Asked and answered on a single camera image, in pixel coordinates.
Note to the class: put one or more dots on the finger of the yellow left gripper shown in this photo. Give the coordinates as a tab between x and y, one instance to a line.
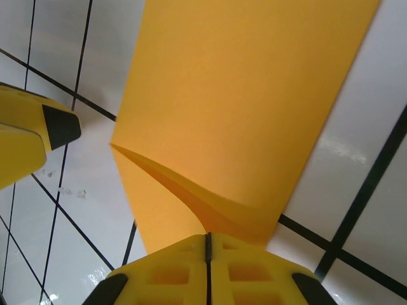
22	143

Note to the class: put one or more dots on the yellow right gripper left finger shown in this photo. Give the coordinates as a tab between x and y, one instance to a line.
165	279

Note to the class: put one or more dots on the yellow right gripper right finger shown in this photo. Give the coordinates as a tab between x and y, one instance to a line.
254	279

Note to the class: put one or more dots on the yellow paper sheet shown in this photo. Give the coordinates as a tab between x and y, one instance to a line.
238	95

